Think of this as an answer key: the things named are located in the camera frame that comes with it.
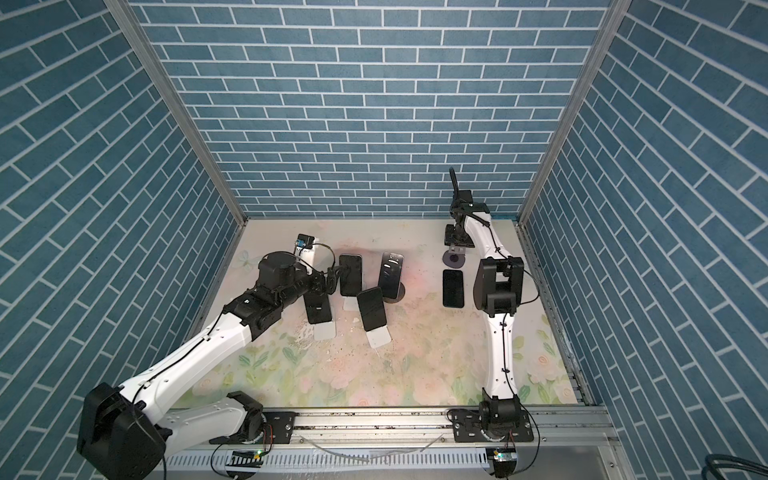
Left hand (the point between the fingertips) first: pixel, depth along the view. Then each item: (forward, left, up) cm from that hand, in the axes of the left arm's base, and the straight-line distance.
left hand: (335, 264), depth 79 cm
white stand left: (-8, +5, -22) cm, 25 cm away
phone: (+6, -36, -21) cm, 43 cm away
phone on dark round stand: (+6, -15, -13) cm, 21 cm away
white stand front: (-11, -11, -21) cm, 26 cm away
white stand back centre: (+1, -2, -22) cm, 22 cm away
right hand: (+22, -40, -15) cm, 47 cm away
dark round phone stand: (+5, -19, -21) cm, 29 cm away
